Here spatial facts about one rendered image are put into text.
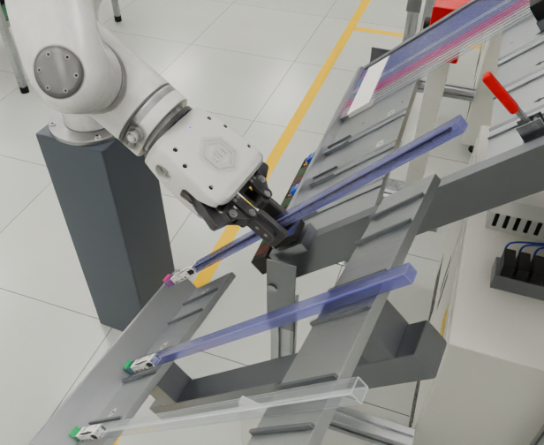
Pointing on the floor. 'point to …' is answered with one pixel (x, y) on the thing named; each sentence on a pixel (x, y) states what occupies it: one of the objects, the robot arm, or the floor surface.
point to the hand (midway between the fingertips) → (272, 222)
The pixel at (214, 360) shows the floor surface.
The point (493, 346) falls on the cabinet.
